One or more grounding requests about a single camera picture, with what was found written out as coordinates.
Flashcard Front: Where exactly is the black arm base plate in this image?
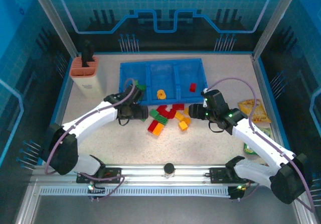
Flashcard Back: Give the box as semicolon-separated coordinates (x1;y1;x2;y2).
76;167;123;184
209;167;255;184

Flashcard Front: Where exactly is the aluminium frame post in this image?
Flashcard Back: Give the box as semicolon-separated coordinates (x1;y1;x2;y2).
28;0;79;57
251;0;303;60

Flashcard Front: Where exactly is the black controller box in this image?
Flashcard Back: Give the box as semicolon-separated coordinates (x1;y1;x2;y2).
228;183;248;201
87;182;106;201

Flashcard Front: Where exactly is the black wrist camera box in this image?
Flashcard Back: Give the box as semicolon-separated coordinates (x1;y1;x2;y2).
202;88;229;109
123;84;146;102

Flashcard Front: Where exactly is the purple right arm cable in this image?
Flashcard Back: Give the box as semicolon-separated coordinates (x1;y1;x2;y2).
207;77;315;213

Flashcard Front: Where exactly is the black knife handle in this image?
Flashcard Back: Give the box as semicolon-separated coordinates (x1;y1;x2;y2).
82;39;95;68

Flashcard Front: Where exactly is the blue three-compartment plastic bin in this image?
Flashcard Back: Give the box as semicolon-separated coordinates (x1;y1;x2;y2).
119;57;209;106

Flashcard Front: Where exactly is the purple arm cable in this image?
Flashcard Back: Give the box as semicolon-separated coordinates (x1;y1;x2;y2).
44;77;137;200
207;77;315;213

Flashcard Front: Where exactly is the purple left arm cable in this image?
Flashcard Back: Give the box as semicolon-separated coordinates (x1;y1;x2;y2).
44;77;137;200

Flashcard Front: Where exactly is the cream knife holder pink top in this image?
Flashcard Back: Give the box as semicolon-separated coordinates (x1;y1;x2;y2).
69;56;106;98

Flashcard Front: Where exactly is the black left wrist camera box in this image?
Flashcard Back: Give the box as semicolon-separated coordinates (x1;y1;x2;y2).
123;84;146;102

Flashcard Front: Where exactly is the black round knob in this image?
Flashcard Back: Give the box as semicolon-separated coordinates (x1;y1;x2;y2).
163;162;175;180

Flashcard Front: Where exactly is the green snack bag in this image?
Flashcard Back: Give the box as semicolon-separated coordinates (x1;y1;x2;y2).
243;127;273;156

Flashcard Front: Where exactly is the aluminium mounting rail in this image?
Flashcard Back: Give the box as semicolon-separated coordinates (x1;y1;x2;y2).
31;162;299;186

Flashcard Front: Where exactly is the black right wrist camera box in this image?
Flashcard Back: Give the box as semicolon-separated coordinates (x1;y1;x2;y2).
202;88;229;109

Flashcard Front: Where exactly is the yellow snack bag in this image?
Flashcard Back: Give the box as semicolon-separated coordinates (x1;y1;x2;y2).
237;98;272;124

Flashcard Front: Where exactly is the slotted grey cable duct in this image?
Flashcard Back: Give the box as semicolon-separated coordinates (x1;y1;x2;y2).
39;185;233;197

